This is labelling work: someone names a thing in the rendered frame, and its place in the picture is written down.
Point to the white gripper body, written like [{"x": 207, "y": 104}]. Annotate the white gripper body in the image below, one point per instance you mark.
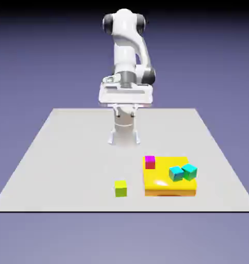
[{"x": 126, "y": 97}]

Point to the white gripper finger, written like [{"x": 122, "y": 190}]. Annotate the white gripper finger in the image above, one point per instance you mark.
[
  {"x": 117, "y": 111},
  {"x": 133, "y": 111}
]

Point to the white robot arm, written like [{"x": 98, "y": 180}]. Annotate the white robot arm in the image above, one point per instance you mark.
[{"x": 124, "y": 37}]

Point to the small magenta cube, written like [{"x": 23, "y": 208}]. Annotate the small magenta cube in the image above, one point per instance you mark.
[{"x": 150, "y": 162}]

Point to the small cyan cube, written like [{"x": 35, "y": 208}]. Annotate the small cyan cube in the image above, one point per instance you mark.
[
  {"x": 176, "y": 173},
  {"x": 190, "y": 172}
]

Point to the small yellow-green cube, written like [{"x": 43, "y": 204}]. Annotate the small yellow-green cube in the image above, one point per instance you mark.
[{"x": 120, "y": 188}]

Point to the large yellow box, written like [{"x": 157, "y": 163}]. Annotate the large yellow box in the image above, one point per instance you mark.
[{"x": 157, "y": 177}]

